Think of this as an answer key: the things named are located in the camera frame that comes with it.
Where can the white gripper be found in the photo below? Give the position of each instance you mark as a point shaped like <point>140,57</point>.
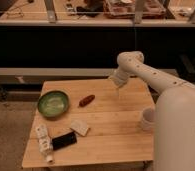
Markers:
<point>119,78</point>

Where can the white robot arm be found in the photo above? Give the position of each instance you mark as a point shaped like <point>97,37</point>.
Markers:
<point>174,124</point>

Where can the white sponge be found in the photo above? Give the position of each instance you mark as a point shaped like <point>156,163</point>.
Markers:
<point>80,127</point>

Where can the white cup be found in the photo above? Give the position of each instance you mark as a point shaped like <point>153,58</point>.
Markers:
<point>147,119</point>

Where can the clutter tray on shelf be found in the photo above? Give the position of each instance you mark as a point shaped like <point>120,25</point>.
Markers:
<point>126,9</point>

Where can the green bowl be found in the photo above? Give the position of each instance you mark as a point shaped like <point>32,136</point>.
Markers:
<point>53,104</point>

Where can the black rectangular block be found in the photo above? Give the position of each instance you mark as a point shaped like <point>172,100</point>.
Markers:
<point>64,140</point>

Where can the white tube bottle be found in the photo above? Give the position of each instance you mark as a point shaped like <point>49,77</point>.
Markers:
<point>44,141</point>

